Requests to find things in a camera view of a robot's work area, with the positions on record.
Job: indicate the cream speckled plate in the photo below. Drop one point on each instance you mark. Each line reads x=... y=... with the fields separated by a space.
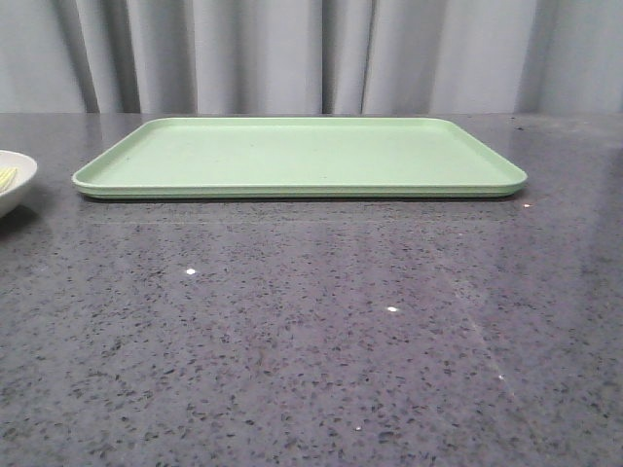
x=27 y=168

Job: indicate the yellow plastic fork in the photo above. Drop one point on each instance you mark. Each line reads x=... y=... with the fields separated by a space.
x=7 y=176

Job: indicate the light green plastic tray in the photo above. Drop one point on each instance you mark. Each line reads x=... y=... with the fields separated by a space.
x=299 y=157

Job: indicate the grey pleated curtain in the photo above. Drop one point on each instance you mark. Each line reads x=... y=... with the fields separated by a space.
x=311 y=57

